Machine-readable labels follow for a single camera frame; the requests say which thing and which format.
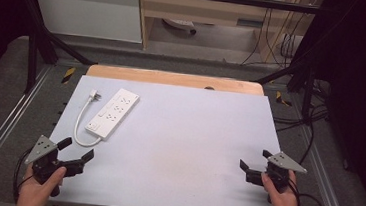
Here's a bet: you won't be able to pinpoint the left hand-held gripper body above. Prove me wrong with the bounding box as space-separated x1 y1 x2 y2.
21 134 87 200

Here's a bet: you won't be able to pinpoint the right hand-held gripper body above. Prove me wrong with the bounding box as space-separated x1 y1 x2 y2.
244 148 310 196

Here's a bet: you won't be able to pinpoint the white power strip cable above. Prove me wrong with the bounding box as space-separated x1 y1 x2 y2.
72 96 106 150

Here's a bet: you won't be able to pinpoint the white power strip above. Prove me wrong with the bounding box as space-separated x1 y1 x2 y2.
84 85 142 144

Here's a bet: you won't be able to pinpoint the white plug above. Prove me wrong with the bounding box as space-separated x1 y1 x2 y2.
89 88 103 103

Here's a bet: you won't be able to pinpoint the person's right hand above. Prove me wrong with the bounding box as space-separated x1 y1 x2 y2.
257 167 306 206

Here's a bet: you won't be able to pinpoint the person's left hand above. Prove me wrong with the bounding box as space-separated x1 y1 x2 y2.
15 162 68 206

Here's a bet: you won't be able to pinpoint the black metal stand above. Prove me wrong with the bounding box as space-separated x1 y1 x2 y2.
252 53 320 123
6 0 105 100

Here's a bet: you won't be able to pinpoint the wooden board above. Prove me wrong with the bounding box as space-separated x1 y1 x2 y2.
85 63 266 97

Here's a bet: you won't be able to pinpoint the white cabinet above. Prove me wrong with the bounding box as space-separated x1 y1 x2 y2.
25 0 147 44

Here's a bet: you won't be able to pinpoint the grey power strip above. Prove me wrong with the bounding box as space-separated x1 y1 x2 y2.
161 17 199 36

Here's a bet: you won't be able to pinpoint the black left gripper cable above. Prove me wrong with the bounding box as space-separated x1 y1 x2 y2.
11 146 38 205

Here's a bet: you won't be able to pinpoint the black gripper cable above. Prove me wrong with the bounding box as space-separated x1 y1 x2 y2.
11 146 38 205
282 175 330 206

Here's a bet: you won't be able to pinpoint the aluminium floor rail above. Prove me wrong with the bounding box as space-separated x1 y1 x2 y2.
289 124 361 206
0 61 54 200

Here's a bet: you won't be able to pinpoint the black floor cables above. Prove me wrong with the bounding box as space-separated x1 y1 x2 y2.
268 75 334 168

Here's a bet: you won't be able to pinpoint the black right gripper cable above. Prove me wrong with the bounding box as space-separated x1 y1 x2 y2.
282 175 330 206

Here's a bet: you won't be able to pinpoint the hanging black cables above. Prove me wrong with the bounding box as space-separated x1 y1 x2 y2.
240 3 303 71

